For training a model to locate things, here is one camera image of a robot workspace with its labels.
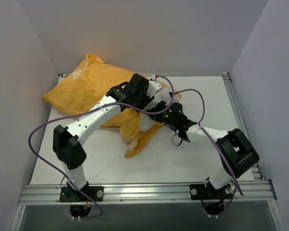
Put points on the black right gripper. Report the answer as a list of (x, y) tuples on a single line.
[(159, 116)]

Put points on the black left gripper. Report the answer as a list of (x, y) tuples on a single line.
[(136, 93)]

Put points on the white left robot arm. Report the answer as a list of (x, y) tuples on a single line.
[(68, 141)]

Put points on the aluminium front frame rail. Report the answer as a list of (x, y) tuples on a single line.
[(142, 193)]

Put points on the aluminium table edge rail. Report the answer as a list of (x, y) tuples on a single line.
[(233, 117)]

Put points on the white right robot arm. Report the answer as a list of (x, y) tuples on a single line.
[(235, 150)]

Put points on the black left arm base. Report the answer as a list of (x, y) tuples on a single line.
[(88, 193)]

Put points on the white pillow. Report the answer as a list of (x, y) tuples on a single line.
[(160, 102)]

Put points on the yellow printed pillowcase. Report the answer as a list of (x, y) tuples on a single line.
[(86, 86)]

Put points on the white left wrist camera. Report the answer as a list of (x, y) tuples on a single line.
[(154, 86)]

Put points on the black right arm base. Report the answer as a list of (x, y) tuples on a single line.
[(214, 201)]

